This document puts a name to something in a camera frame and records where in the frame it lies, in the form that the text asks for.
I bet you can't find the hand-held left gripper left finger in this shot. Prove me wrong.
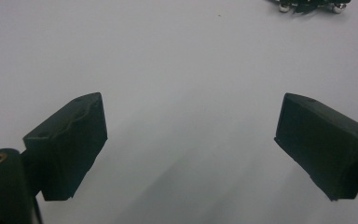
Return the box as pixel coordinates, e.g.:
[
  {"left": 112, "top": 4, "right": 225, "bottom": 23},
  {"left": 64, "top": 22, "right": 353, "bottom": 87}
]
[{"left": 22, "top": 91, "right": 109, "bottom": 202}]

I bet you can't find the white board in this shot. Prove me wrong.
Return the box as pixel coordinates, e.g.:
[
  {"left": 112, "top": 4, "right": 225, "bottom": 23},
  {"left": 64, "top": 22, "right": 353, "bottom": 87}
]
[{"left": 0, "top": 0, "right": 358, "bottom": 224}]

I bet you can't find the oval beaded mirror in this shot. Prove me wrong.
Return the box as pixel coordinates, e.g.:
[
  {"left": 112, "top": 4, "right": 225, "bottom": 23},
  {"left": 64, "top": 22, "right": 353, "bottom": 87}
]
[{"left": 267, "top": 0, "right": 352, "bottom": 15}]

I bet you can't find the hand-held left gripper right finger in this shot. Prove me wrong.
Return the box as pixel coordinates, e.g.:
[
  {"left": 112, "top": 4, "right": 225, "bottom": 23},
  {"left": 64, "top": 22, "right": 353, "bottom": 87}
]
[{"left": 273, "top": 91, "right": 358, "bottom": 202}]

